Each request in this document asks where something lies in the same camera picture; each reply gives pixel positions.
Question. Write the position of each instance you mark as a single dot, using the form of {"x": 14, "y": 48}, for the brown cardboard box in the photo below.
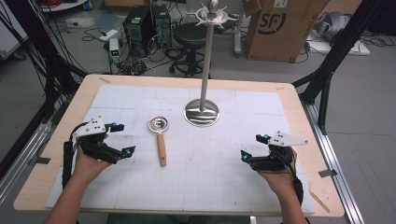
{"x": 280, "y": 34}

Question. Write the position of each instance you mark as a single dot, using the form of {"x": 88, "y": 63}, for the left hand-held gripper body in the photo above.
{"x": 93, "y": 127}

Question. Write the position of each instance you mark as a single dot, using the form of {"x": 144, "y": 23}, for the thin wooden stick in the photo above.
{"x": 319, "y": 201}

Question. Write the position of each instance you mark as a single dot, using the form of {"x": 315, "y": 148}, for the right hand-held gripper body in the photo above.
{"x": 285, "y": 139}

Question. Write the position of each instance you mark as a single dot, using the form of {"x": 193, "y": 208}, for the large black computer tower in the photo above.
{"x": 137, "y": 31}

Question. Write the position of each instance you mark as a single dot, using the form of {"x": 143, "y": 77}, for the white device with green light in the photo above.
{"x": 114, "y": 49}

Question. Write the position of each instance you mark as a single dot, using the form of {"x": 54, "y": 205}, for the black round stool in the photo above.
{"x": 190, "y": 34}

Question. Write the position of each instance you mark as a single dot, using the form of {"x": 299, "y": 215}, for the person's dark clothing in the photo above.
{"x": 174, "y": 219}

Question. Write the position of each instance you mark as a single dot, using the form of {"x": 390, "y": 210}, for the white power strip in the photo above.
{"x": 108, "y": 35}

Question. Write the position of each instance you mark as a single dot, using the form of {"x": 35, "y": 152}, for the slim black computer tower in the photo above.
{"x": 162, "y": 25}

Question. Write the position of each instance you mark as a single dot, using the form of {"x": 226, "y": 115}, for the black metal frame stand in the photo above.
{"x": 336, "y": 53}
{"x": 46, "y": 56}

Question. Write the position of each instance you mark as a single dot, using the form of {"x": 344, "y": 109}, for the silver grey bundle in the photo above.
{"x": 334, "y": 25}

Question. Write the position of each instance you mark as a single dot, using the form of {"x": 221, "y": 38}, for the white grid mat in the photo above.
{"x": 202, "y": 174}

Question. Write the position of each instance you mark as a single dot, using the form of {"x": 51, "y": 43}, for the person's left hand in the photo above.
{"x": 88, "y": 168}

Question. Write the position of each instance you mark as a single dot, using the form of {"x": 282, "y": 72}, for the aluminium rail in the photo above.
{"x": 21, "y": 161}
{"x": 336, "y": 168}

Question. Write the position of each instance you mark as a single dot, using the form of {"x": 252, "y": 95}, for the person's right hand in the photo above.
{"x": 281, "y": 180}

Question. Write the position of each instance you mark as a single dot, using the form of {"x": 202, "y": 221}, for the silver metal stand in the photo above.
{"x": 205, "y": 77}

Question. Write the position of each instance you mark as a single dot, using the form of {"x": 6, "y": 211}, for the tan tape strip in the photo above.
{"x": 105, "y": 80}

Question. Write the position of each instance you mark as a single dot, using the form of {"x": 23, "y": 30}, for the grey tape piece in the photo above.
{"x": 327, "y": 173}
{"x": 43, "y": 160}

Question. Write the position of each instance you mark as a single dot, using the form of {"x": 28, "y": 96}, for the white flat board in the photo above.
{"x": 342, "y": 48}

